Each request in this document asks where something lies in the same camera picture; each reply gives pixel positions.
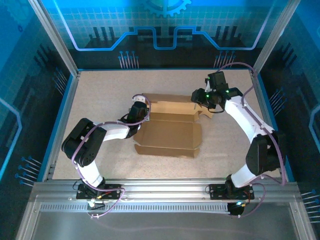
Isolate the slotted aluminium cable duct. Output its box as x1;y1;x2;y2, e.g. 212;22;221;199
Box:
39;202;241;214

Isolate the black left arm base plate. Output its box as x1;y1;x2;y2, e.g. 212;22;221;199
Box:
75;183;123;201

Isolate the black controller box green light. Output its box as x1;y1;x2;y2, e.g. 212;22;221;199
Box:
227;201;245;217

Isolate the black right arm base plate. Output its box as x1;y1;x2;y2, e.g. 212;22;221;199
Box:
208;183;255;201

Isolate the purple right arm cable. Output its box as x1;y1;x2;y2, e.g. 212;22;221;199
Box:
216;61;288;219

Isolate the brown cardboard paper box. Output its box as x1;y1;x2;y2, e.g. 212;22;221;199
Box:
133;92;213;159

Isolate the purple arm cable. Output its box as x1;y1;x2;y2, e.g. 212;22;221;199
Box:
71;93;152;220
216;61;288;219

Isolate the aluminium frame post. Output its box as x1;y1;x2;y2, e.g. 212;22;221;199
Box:
251;0;302;76
27;0;81;77

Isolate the aluminium frame rail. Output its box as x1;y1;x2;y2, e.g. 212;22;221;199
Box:
31;177;301;202

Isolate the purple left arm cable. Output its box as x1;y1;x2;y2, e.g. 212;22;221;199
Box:
71;93;152;220

